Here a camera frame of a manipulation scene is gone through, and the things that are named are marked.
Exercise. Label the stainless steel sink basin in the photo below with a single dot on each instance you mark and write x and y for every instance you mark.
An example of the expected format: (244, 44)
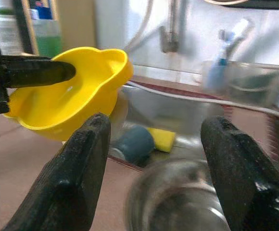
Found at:
(166, 110)

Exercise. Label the green dish soap bottle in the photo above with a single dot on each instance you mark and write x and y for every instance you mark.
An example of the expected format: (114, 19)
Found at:
(49, 43)

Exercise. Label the dark round pan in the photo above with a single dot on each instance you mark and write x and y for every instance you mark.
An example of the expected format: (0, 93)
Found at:
(269, 4)

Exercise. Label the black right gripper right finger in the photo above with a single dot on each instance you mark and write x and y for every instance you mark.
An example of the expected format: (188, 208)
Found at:
(245, 187)

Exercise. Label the teal plastic cup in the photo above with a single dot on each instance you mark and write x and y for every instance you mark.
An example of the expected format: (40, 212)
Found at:
(137, 144)

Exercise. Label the yellow flower-shaped plastic bowl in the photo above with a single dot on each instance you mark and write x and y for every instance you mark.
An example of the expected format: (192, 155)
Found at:
(69, 108)

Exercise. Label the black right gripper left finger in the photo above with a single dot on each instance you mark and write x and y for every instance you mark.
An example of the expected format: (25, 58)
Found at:
(65, 192)

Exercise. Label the white jar green band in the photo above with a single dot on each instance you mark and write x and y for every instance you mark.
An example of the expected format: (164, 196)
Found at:
(4, 36)

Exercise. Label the clear toothbrush cup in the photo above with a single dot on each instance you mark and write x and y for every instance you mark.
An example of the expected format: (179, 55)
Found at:
(205, 80)

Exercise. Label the yellow dish sponge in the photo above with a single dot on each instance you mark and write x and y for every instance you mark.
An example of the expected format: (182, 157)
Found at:
(163, 139)

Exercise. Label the round steel wok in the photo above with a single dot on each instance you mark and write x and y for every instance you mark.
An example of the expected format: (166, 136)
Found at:
(226, 2)

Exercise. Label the white wall tap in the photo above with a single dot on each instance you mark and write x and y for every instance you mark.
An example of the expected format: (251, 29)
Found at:
(169, 43)

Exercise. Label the shallow stainless steel bowl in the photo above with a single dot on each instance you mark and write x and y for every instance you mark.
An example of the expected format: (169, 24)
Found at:
(178, 192)

